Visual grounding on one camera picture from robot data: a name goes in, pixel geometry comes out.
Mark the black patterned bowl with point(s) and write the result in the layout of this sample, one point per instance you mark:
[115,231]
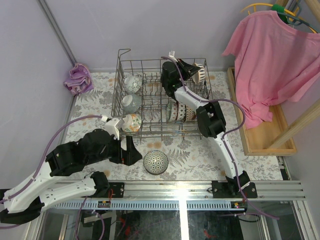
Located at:
[155,162]

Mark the grey dotted bowl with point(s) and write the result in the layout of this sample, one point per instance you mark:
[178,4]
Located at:
[131,103]

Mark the green diamond patterned bowl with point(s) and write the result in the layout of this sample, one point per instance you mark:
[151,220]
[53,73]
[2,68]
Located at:
[169,117]

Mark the floral table mat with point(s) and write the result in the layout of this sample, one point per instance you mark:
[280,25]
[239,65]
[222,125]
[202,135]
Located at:
[190,157]

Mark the grey wire dish rack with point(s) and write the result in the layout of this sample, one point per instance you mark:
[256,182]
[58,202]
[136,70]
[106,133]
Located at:
[153,96]

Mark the brown lattice patterned bowl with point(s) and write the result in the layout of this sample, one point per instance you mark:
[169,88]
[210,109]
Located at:
[190,114]

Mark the yellow floral bowl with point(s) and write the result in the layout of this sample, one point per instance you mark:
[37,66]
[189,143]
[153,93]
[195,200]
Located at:
[131,123]

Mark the cream bowl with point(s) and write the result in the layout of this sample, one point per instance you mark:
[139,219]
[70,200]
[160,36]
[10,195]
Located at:
[200,76]

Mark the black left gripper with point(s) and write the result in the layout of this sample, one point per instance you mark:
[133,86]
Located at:
[122,152]

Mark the corner aluminium post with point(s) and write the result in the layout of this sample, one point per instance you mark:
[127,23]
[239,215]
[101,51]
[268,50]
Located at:
[57,30]

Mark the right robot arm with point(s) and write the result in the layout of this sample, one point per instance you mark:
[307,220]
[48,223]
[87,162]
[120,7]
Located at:
[210,118]

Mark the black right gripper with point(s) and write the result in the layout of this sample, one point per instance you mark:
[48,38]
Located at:
[189,69]

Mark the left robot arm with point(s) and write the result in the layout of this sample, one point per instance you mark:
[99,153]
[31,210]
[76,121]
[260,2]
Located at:
[26,201]

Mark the wooden tray frame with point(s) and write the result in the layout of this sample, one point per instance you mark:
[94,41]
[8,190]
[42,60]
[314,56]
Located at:
[256,141]

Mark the slotted cable duct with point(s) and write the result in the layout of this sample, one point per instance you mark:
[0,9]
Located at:
[120,204]

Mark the aluminium frame rail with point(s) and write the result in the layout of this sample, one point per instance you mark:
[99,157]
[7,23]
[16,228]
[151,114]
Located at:
[270,190]

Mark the pink t-shirt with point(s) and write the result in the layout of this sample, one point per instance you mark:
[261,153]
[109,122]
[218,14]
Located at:
[273,63]

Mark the white wrist camera, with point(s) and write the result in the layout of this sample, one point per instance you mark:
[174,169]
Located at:
[173,55]
[112,126]

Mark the yellow clothes hanger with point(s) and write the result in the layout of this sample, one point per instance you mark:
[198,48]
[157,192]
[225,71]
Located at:
[252,8]

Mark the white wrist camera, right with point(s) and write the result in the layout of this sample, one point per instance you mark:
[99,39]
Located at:
[173,55]

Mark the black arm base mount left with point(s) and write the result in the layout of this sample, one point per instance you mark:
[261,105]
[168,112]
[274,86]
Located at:
[116,190]

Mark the white wrist camera, left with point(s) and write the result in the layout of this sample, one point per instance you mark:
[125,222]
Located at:
[112,126]

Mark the teal clothes hanger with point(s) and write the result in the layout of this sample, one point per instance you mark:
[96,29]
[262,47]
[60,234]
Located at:
[292,19]

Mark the white bowl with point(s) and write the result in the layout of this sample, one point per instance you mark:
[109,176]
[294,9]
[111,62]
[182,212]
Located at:
[176,111]
[181,115]

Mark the purple crumpled cloth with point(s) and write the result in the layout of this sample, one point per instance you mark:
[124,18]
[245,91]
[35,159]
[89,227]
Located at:
[79,80]

